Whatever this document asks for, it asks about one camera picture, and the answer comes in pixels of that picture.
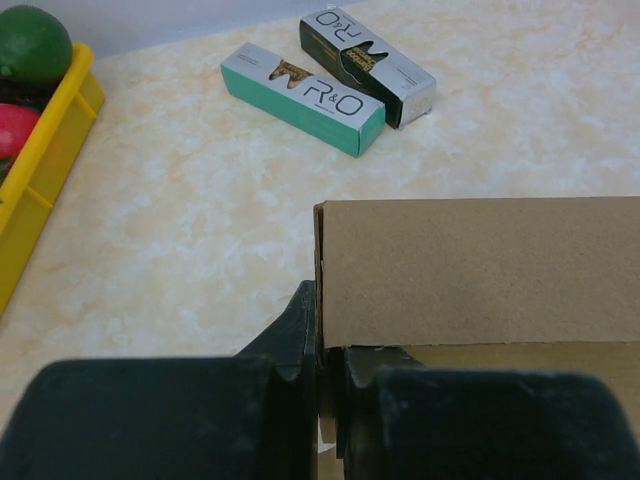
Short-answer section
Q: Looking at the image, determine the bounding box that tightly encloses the green avocado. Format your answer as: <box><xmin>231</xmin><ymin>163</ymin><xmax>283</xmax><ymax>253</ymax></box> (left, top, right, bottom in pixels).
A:
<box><xmin>1</xmin><ymin>5</ymin><xmax>73</xmax><ymax>86</ymax></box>

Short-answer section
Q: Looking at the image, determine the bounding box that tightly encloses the red peach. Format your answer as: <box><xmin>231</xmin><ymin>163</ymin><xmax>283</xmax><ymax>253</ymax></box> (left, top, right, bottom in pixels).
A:
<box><xmin>0</xmin><ymin>103</ymin><xmax>40</xmax><ymax>159</ymax></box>

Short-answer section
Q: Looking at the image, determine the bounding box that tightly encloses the silver brown carton box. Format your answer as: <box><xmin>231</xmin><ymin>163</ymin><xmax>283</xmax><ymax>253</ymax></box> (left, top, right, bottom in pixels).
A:
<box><xmin>299</xmin><ymin>8</ymin><xmax>437</xmax><ymax>129</ymax></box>

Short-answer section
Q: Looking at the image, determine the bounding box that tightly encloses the brown cardboard box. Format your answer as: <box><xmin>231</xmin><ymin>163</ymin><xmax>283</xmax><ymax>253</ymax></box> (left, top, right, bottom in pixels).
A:
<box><xmin>314</xmin><ymin>196</ymin><xmax>639</xmax><ymax>442</ymax></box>

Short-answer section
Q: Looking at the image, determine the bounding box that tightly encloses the yellow plastic tray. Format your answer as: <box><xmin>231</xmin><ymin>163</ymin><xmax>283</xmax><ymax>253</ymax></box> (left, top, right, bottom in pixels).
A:
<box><xmin>1</xmin><ymin>43</ymin><xmax>105</xmax><ymax>309</ymax></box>

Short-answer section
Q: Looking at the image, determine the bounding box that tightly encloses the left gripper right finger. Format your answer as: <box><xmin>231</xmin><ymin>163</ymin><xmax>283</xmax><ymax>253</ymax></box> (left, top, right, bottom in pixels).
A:
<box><xmin>333</xmin><ymin>347</ymin><xmax>639</xmax><ymax>479</ymax></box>

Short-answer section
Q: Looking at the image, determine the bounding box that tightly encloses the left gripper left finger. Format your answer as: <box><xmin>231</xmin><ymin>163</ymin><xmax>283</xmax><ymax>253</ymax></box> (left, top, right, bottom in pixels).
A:
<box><xmin>1</xmin><ymin>280</ymin><xmax>318</xmax><ymax>479</ymax></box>

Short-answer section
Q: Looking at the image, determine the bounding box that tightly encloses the teal white carton box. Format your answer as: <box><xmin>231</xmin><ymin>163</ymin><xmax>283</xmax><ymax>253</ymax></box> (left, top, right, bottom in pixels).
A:
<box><xmin>220</xmin><ymin>42</ymin><xmax>386</xmax><ymax>158</ymax></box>

